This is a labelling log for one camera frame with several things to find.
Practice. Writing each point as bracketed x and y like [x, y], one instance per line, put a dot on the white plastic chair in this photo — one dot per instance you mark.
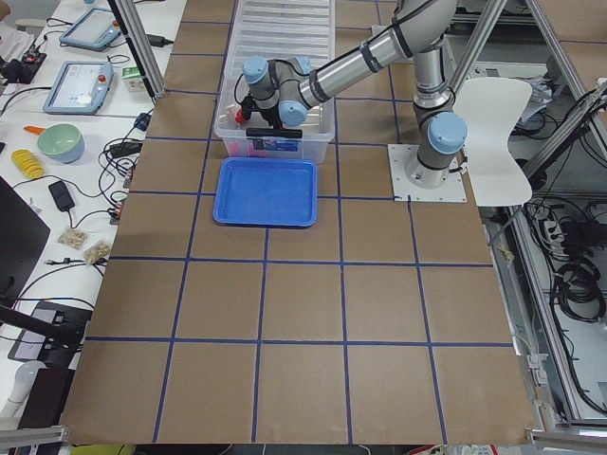
[491, 107]

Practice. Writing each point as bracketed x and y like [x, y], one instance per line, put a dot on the yellow ridged toy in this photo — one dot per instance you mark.
[27, 163]

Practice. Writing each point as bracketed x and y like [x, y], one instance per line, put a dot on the green white carton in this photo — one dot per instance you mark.
[132, 79]

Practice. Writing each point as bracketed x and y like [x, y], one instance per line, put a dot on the white light bulb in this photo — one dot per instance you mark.
[23, 382]

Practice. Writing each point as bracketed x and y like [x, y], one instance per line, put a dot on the green bowl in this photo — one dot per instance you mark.
[61, 142]

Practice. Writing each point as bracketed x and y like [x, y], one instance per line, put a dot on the teach pendant tablet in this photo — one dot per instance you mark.
[95, 30]
[80, 88]

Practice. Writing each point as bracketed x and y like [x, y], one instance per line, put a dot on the black power adapter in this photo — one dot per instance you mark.
[61, 196]

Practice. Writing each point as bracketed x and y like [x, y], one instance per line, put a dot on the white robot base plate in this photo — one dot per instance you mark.
[412, 182]

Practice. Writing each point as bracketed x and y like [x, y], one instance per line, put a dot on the aluminium frame post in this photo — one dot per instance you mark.
[125, 12]

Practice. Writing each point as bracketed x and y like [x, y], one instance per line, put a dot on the clear plastic storage box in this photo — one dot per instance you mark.
[317, 132]

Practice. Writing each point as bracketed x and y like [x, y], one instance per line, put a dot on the lower teach pendant tablet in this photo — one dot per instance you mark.
[80, 88]

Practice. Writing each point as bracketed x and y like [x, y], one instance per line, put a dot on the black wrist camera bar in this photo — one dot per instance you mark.
[273, 132]

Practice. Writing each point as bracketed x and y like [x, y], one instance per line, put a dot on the blue plastic tray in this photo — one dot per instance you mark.
[268, 192]

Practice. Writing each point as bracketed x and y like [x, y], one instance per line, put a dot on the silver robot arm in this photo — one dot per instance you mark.
[284, 91]

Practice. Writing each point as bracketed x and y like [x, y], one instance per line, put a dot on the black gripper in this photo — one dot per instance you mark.
[249, 108]

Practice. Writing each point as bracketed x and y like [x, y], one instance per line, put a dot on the clear plastic box lid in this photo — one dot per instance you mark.
[281, 29]

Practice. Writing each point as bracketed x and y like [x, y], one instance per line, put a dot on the upper teach pendant tablet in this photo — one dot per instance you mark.
[95, 30]

